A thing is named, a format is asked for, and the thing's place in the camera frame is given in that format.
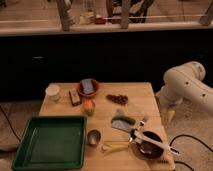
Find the dark brown bowl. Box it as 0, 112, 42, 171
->
130, 132, 164, 160

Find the white paper cup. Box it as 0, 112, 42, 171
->
45, 85, 60, 101

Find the orange peach fruit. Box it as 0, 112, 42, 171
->
83, 99, 95, 116

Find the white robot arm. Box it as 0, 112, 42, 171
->
156, 61, 213, 126

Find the orange bowl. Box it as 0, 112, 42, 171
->
77, 78, 99, 98

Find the green cucumber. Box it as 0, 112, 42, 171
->
111, 116, 136, 125

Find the small metal cup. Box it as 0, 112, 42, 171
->
87, 129, 101, 146

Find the green plastic tray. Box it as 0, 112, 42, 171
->
12, 116, 87, 171

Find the black cable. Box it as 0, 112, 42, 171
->
169, 134, 213, 171

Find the blue sponge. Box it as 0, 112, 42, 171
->
82, 79, 94, 94

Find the brown sponge block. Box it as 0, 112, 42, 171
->
69, 89, 81, 106

